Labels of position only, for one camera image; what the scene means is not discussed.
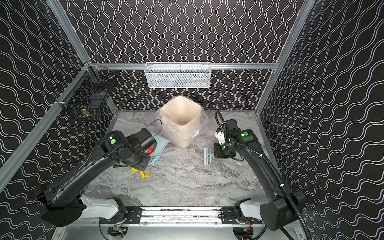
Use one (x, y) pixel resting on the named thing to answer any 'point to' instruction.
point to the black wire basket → (88, 96)
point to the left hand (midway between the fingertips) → (145, 164)
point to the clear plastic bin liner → (205, 117)
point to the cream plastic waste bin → (181, 118)
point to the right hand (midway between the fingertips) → (217, 154)
